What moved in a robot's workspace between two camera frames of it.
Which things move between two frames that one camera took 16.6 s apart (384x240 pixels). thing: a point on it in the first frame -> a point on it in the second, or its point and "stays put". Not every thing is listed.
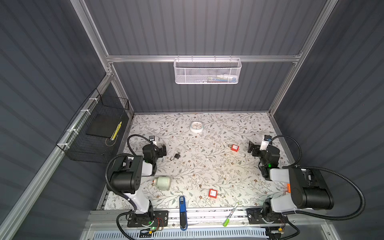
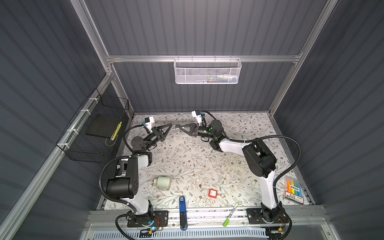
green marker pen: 227,220 stays put
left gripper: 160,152 -> 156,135
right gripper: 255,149 -> 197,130
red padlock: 212,193 stays put
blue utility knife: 183,213 stays put
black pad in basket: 103,125 stays put
